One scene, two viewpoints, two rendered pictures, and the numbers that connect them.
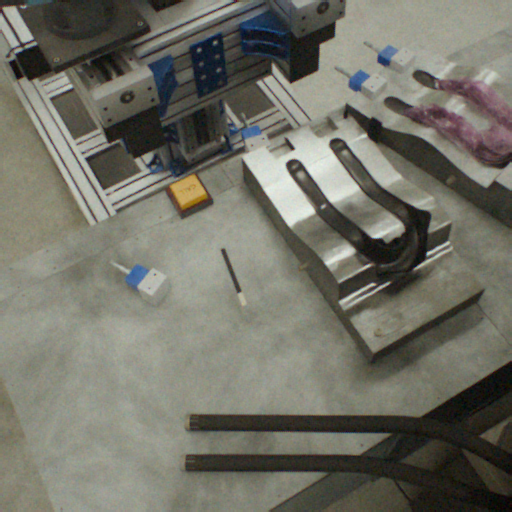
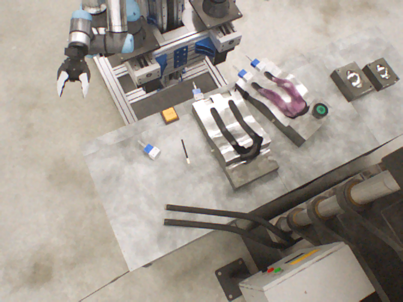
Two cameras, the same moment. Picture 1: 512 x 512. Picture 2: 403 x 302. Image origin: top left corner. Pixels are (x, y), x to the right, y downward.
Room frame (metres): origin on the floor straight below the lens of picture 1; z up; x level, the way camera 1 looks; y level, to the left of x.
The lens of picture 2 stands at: (0.03, 0.10, 2.50)
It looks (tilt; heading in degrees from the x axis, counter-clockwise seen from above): 69 degrees down; 349
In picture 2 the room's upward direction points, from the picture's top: 12 degrees clockwise
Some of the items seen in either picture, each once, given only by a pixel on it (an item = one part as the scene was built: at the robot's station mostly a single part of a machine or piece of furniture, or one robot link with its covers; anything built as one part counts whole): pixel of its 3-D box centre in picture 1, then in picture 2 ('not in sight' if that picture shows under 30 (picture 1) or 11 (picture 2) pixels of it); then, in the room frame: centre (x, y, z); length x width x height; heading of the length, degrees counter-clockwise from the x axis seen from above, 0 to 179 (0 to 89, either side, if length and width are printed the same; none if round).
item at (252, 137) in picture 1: (251, 134); (196, 91); (0.98, 0.01, 0.83); 0.13 x 0.05 x 0.05; 16
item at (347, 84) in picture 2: not in sight; (351, 81); (1.08, -0.91, 0.84); 0.20 x 0.15 x 0.07; 26
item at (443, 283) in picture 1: (357, 221); (235, 135); (0.70, -0.20, 0.87); 0.50 x 0.26 x 0.14; 26
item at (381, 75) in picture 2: not in sight; (380, 74); (1.14, -1.10, 0.83); 0.17 x 0.13 x 0.06; 26
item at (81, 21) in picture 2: not in sight; (81, 27); (0.90, 0.48, 1.43); 0.11 x 0.08 x 0.09; 2
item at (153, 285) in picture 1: (135, 276); (147, 148); (0.63, 0.26, 0.83); 0.13 x 0.05 x 0.05; 54
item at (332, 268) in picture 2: not in sight; (260, 281); (-0.02, -0.31, 0.74); 0.31 x 0.22 x 1.47; 116
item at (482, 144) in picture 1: (471, 113); (284, 94); (0.94, -0.47, 0.90); 0.26 x 0.18 x 0.08; 43
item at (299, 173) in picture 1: (359, 199); (237, 128); (0.72, -0.20, 0.92); 0.35 x 0.16 x 0.09; 26
